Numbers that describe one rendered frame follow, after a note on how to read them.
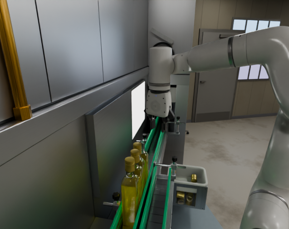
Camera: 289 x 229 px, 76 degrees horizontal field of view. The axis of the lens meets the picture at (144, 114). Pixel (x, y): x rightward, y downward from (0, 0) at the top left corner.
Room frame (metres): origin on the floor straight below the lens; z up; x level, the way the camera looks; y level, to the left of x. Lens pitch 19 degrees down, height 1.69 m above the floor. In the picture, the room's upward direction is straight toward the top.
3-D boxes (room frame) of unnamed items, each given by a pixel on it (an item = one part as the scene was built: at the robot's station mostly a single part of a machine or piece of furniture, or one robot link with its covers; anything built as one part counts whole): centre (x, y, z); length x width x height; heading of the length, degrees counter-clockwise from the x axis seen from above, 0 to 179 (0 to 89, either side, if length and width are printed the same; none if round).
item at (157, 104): (0.74, -0.06, 1.50); 0.10 x 0.07 x 0.11; 55
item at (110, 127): (1.03, 0.09, 1.32); 0.90 x 0.03 x 0.34; 169
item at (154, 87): (0.74, -0.06, 1.56); 0.09 x 0.08 x 0.03; 55
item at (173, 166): (0.84, -0.13, 1.12); 0.17 x 0.03 x 0.12; 79
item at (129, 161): (0.57, 0.05, 1.31); 0.04 x 0.04 x 0.04
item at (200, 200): (0.94, -0.23, 0.92); 0.27 x 0.17 x 0.15; 79
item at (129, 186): (0.57, 0.05, 1.16); 0.06 x 0.06 x 0.21; 79
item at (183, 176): (0.94, -0.25, 0.97); 0.22 x 0.17 x 0.09; 79
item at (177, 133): (1.47, -0.26, 1.07); 0.17 x 0.05 x 0.23; 79
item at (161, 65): (0.74, -0.06, 1.64); 0.09 x 0.08 x 0.13; 143
